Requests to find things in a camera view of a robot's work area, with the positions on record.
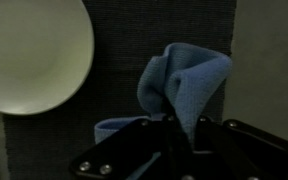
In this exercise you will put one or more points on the large white plate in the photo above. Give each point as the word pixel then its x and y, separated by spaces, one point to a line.
pixel 30 53

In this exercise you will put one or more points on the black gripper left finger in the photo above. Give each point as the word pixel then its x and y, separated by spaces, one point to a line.
pixel 124 146

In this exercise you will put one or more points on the blue microfiber towel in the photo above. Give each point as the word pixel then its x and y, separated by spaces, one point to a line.
pixel 190 80

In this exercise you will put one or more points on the small dark woven placemat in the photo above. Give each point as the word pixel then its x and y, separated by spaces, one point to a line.
pixel 117 40

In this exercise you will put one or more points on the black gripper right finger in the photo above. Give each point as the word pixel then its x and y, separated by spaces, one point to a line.
pixel 244 153

